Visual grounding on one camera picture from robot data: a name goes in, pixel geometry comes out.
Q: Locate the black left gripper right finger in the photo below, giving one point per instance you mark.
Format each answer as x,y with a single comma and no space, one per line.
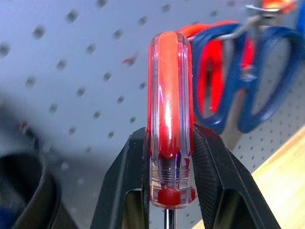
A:
221,181

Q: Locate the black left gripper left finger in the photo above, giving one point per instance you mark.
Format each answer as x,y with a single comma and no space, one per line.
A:
124,181

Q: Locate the grey perforated pegboard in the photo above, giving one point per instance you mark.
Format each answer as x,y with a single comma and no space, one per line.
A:
71,71

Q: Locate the black cup holder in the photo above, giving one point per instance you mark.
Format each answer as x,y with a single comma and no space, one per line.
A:
50,190

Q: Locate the orange item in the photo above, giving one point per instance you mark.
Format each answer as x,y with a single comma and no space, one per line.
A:
274,3

